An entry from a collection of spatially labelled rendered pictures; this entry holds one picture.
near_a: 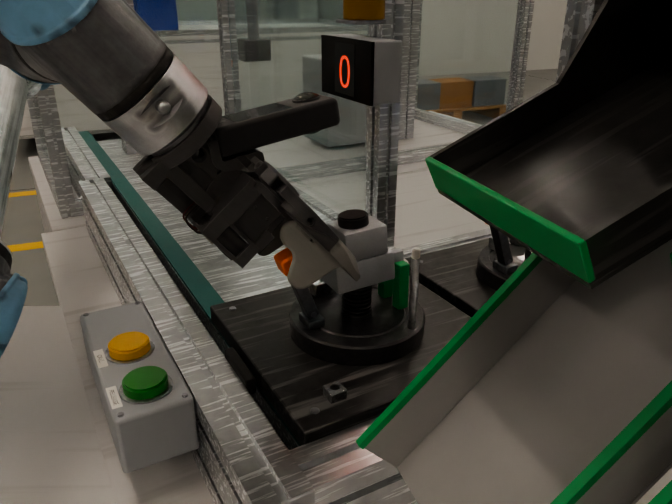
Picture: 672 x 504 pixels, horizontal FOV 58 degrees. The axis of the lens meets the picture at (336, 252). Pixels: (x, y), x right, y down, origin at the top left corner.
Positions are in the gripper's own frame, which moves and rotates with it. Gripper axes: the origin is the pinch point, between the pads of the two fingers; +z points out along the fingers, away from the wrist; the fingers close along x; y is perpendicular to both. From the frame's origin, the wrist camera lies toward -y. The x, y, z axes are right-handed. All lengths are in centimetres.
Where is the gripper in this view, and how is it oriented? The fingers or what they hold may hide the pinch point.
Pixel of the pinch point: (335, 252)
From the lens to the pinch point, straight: 60.4
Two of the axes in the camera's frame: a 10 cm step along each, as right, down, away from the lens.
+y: -6.8, 7.3, -0.8
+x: 4.7, 3.5, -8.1
